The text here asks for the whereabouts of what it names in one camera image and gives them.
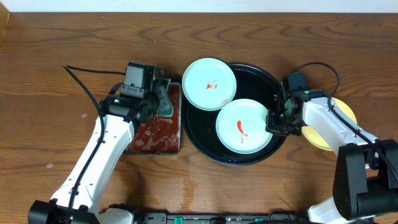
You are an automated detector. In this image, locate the green yellow sponge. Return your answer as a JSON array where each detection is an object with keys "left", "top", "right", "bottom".
[{"left": 154, "top": 78, "right": 174, "bottom": 117}]

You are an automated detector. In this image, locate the yellow plate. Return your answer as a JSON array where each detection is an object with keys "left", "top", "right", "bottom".
[{"left": 302, "top": 97, "right": 358, "bottom": 151}]

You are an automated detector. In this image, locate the mint green plate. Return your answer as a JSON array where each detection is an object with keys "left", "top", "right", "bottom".
[
  {"left": 182, "top": 58, "right": 237, "bottom": 111},
  {"left": 216, "top": 99, "right": 272, "bottom": 154}
]

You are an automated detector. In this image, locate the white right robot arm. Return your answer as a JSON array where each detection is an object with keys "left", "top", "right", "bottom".
[{"left": 266, "top": 90, "right": 397, "bottom": 223}]

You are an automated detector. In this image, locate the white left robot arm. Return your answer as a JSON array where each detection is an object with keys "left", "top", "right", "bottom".
[{"left": 27, "top": 83, "right": 173, "bottom": 223}]

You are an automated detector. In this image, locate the white rectangular wash tray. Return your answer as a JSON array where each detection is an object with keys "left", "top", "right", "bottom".
[{"left": 124, "top": 80, "right": 182, "bottom": 155}]

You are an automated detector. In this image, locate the round black tray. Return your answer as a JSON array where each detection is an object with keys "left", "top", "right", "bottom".
[{"left": 182, "top": 63, "right": 285, "bottom": 166}]

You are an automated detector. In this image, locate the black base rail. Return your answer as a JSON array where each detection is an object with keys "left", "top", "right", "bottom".
[{"left": 133, "top": 212, "right": 310, "bottom": 224}]

